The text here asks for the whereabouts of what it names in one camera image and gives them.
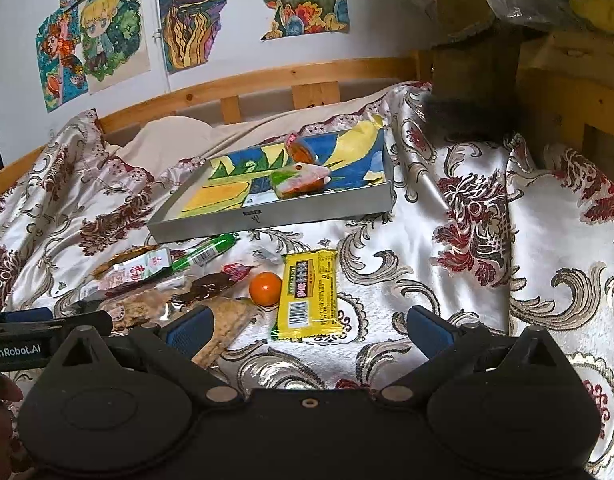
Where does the orange snack packet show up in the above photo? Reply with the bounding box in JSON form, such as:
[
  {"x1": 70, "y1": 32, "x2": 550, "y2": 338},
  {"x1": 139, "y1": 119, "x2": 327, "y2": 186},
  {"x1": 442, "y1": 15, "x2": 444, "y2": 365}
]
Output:
[{"x1": 284, "y1": 132, "x2": 320, "y2": 163}]

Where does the white pillow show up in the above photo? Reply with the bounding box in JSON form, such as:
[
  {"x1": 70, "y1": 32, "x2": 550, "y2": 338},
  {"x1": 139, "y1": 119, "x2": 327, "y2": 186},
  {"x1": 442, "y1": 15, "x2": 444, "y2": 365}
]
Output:
[{"x1": 104, "y1": 80, "x2": 402, "y2": 161}]

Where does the olive brown post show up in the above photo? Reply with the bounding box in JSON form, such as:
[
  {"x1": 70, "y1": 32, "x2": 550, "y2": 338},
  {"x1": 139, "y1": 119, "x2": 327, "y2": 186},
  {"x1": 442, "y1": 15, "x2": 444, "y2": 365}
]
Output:
[{"x1": 432, "y1": 0, "x2": 522, "y2": 131}]

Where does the clear cracker packet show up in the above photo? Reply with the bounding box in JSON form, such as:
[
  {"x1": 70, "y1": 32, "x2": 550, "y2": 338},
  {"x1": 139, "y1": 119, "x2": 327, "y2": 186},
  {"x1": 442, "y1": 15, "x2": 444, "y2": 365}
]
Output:
[
  {"x1": 192, "y1": 297, "x2": 262, "y2": 368},
  {"x1": 99, "y1": 285, "x2": 192, "y2": 333}
]

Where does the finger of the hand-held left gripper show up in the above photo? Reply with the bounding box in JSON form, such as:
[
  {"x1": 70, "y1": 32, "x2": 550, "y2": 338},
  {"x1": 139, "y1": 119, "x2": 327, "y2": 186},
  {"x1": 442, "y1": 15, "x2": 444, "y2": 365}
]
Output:
[{"x1": 0, "y1": 309, "x2": 114, "y2": 338}]

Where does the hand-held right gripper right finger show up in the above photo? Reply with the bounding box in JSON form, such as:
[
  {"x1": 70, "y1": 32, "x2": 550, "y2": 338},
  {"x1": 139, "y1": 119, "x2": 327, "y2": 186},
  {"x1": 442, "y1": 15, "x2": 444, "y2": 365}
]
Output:
[{"x1": 377, "y1": 305, "x2": 582, "y2": 406}]

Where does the swirly blue wall drawing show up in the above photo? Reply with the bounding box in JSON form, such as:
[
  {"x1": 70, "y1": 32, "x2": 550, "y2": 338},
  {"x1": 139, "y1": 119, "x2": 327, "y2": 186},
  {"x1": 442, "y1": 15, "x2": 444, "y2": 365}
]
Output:
[{"x1": 154, "y1": 0, "x2": 245, "y2": 75}]

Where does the person's left hand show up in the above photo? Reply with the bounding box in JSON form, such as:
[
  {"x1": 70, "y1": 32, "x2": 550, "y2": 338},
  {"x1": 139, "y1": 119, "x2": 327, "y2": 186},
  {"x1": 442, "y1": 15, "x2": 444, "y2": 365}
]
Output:
[{"x1": 0, "y1": 374, "x2": 25, "y2": 476}]

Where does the dark brown snack packet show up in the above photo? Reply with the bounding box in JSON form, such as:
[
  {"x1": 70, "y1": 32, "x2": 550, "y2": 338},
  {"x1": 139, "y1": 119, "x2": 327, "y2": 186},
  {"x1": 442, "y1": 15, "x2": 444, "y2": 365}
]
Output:
[{"x1": 172, "y1": 262, "x2": 258, "y2": 306}]

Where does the blond child wall drawing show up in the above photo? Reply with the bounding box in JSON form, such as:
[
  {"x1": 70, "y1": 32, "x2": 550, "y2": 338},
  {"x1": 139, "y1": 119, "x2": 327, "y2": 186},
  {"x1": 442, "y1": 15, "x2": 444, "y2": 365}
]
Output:
[{"x1": 77, "y1": 0, "x2": 152, "y2": 96}]

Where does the white pink snack packet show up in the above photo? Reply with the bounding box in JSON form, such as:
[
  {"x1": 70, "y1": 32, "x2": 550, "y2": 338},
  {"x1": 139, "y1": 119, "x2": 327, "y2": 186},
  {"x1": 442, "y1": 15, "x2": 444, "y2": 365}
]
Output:
[{"x1": 94, "y1": 247, "x2": 174, "y2": 288}]

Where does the yellow snack packet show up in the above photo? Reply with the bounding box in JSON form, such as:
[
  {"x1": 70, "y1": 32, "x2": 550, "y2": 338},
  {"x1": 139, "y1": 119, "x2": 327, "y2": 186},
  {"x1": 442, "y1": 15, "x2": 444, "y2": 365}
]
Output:
[{"x1": 271, "y1": 250, "x2": 344, "y2": 343}]

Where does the wooden crate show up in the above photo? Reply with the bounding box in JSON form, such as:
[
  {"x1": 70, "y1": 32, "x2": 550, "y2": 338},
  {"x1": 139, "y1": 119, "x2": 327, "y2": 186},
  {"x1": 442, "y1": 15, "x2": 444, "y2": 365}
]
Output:
[{"x1": 517, "y1": 30, "x2": 614, "y2": 171}]

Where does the small orange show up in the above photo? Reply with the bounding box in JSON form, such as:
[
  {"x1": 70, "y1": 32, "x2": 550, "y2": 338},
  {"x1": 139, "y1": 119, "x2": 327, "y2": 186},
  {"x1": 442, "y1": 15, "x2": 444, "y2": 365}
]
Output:
[{"x1": 249, "y1": 271, "x2": 284, "y2": 307}]

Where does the green sausage packet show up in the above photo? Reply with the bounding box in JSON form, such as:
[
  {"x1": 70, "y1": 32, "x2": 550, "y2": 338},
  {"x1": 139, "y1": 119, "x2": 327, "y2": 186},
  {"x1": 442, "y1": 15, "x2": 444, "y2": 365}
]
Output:
[{"x1": 169, "y1": 232, "x2": 238, "y2": 273}]

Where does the floral satin blanket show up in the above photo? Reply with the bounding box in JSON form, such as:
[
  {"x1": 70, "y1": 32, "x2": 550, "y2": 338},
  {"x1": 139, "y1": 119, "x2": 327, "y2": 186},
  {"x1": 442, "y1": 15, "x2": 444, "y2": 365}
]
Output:
[{"x1": 0, "y1": 80, "x2": 614, "y2": 480}]

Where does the butterfly girl wall drawing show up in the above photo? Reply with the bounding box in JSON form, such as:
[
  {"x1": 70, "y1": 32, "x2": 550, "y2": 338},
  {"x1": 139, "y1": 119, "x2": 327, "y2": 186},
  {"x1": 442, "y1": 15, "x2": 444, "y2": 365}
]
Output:
[{"x1": 34, "y1": 7, "x2": 90, "y2": 113}]

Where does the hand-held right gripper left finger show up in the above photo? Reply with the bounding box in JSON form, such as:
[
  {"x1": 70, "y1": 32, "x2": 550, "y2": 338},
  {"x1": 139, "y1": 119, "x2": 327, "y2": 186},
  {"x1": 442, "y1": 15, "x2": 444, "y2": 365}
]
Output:
[{"x1": 47, "y1": 305, "x2": 242, "y2": 406}]

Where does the pink green snack packet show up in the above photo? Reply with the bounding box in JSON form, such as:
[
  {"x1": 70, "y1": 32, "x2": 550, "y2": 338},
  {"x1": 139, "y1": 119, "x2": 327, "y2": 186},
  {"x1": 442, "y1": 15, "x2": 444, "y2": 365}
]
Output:
[{"x1": 272, "y1": 162, "x2": 332, "y2": 198}]

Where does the small clear wrapper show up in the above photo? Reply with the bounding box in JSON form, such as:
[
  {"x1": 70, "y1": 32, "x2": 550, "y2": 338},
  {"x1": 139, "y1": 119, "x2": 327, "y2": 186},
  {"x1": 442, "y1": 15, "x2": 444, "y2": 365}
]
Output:
[{"x1": 252, "y1": 247, "x2": 285, "y2": 266}]

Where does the wooden bed headboard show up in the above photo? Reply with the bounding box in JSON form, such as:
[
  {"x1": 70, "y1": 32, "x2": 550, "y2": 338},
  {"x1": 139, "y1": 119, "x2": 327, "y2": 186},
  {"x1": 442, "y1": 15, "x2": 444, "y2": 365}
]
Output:
[{"x1": 0, "y1": 57, "x2": 432, "y2": 196}]

